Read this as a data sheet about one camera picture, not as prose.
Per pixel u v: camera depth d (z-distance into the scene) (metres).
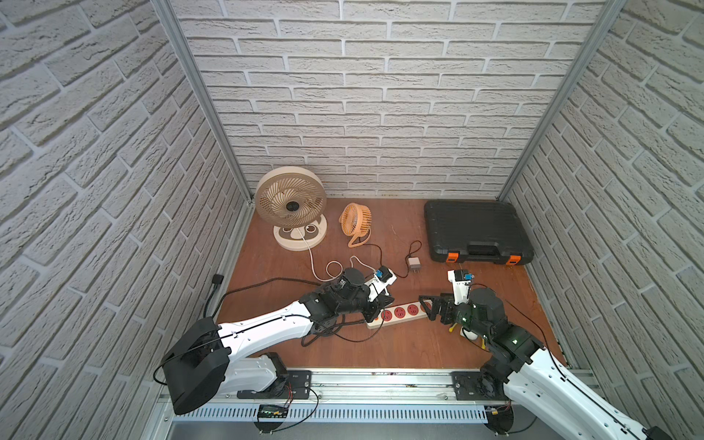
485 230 1.01
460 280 0.68
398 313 0.85
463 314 0.66
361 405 0.71
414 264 0.96
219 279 0.97
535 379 0.52
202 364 0.41
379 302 0.67
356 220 0.98
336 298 0.60
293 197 0.86
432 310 0.70
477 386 0.73
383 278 0.66
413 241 1.04
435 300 0.68
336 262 0.98
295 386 0.73
